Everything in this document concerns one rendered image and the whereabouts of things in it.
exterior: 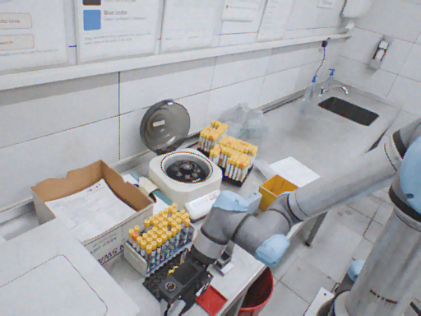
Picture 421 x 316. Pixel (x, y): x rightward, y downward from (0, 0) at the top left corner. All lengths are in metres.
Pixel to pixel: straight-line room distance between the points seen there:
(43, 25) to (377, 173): 0.84
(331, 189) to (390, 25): 2.46
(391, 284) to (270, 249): 0.22
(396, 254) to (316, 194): 0.22
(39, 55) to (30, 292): 0.60
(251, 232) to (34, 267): 0.41
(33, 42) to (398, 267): 0.92
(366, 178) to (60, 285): 0.58
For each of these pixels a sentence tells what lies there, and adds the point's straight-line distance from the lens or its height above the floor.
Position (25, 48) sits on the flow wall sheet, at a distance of 0.92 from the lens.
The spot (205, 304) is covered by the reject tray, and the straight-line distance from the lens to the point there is 0.92.
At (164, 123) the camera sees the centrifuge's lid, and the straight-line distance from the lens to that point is 1.26.
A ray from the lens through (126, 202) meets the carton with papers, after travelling 1.07.
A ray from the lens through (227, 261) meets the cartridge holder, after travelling 0.97.
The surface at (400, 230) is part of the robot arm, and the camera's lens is 0.52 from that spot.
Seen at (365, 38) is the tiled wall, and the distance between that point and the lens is 3.06.
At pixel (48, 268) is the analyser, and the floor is 1.17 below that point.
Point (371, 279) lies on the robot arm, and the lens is 0.59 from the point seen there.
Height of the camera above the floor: 1.66
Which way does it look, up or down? 34 degrees down
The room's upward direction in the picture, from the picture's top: 12 degrees clockwise
